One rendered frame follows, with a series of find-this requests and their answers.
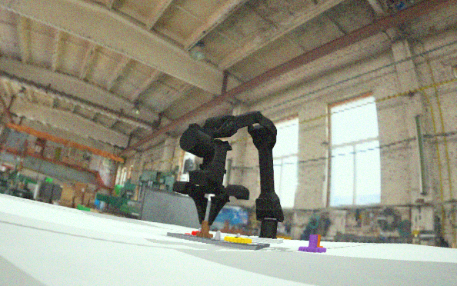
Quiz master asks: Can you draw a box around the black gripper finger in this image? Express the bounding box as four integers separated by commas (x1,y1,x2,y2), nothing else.
188,194,208,224
208,196,230,226

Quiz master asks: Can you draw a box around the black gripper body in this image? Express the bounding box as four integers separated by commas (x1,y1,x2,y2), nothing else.
172,160,250,200

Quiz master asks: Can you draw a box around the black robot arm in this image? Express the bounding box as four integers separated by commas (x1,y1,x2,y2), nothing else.
179,111,284,239

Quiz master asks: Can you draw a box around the purple gear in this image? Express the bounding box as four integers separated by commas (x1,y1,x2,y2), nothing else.
298,234,327,253

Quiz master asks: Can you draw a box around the brown gear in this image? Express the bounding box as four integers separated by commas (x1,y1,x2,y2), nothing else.
196,221,213,238

